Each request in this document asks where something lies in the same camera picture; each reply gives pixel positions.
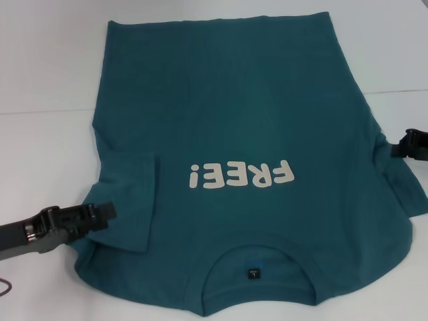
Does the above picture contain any teal t-shirt with FREE print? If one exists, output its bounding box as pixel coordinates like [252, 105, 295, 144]
[68, 11, 428, 299]

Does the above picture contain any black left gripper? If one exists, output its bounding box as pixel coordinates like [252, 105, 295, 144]
[0, 201, 118, 264]

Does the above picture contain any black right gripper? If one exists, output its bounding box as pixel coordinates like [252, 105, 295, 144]
[391, 128, 428, 165]

